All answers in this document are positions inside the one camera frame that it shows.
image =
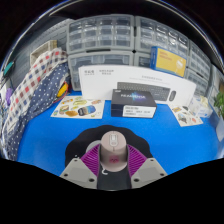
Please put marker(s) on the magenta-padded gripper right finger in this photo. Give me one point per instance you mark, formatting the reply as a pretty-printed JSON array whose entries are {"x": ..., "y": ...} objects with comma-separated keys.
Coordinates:
[{"x": 141, "y": 166}]

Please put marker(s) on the red white checked cloth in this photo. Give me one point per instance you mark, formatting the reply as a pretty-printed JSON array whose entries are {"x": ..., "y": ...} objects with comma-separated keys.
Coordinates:
[{"x": 40, "y": 71}]

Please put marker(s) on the green potted plant, white pot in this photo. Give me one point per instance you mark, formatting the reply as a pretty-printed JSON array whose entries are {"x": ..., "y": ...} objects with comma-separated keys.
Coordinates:
[{"x": 220, "y": 103}]

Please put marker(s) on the white woven basket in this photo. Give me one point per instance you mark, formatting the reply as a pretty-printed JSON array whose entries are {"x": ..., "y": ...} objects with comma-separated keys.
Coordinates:
[{"x": 41, "y": 51}]

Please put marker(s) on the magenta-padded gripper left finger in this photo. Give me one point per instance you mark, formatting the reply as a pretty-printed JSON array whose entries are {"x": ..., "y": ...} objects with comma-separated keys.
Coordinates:
[{"x": 85, "y": 166}]

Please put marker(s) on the small purple toy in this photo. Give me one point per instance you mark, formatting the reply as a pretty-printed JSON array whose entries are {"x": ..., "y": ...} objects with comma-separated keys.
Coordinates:
[{"x": 9, "y": 96}]

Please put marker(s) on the navy dotted cloth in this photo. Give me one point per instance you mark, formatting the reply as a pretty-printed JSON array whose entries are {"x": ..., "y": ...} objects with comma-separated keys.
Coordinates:
[{"x": 46, "y": 96}]

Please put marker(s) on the pink computer mouse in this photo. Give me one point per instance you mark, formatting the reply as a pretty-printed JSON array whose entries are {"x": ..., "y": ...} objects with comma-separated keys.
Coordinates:
[{"x": 113, "y": 150}]

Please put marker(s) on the small yellow object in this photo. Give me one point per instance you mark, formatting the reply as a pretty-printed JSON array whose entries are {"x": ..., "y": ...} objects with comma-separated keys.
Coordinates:
[{"x": 62, "y": 90}]

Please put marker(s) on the printed sticker sheet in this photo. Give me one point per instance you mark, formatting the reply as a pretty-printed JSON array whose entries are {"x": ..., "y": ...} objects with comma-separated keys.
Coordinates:
[
  {"x": 185, "y": 116},
  {"x": 78, "y": 108}
]

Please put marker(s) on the small black product box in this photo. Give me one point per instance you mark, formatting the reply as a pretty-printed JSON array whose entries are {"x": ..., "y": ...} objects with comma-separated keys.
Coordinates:
[{"x": 133, "y": 100}]

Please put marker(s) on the white keyboard carton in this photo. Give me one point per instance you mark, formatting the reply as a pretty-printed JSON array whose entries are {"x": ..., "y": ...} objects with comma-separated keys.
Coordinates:
[{"x": 100, "y": 80}]

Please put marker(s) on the yellow blue box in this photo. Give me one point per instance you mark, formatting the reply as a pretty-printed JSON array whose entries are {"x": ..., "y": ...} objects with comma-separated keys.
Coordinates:
[{"x": 170, "y": 63}]

